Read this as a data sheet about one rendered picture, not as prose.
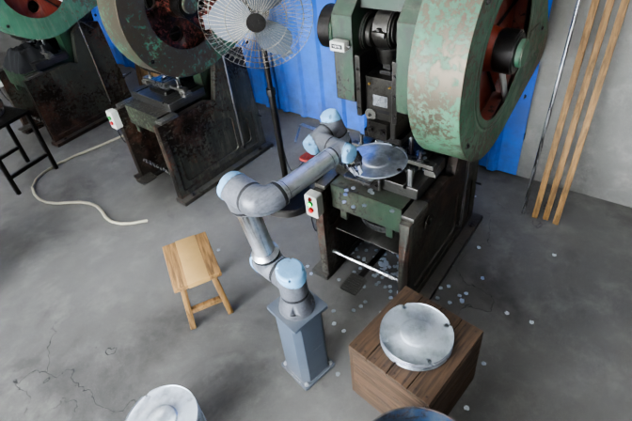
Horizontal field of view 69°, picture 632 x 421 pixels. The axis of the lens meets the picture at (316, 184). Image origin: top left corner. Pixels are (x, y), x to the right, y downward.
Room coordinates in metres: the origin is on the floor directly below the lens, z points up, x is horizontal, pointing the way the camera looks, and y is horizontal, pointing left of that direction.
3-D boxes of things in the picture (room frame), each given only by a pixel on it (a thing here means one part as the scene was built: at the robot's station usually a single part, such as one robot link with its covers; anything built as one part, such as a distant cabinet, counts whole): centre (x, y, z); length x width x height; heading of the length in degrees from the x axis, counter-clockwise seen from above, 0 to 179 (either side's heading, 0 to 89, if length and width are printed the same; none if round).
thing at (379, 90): (1.80, -0.35, 1.04); 0.17 x 0.15 x 0.30; 139
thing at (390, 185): (1.83, -0.37, 0.68); 0.45 x 0.30 x 0.06; 49
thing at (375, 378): (1.07, -0.33, 0.18); 0.40 x 0.38 x 0.35; 132
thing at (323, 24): (2.01, -0.20, 1.31); 0.22 x 0.12 x 0.22; 139
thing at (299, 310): (1.22, 0.14, 0.50); 0.15 x 0.15 x 0.10
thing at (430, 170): (1.72, -0.50, 0.76); 0.17 x 0.06 x 0.10; 49
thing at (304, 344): (1.22, 0.14, 0.23); 0.19 x 0.19 x 0.45; 38
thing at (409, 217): (1.77, -0.67, 0.45); 0.92 x 0.12 x 0.90; 139
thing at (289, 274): (1.23, 0.14, 0.62); 0.13 x 0.12 x 0.14; 41
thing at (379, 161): (1.74, -0.29, 0.78); 0.29 x 0.29 x 0.01
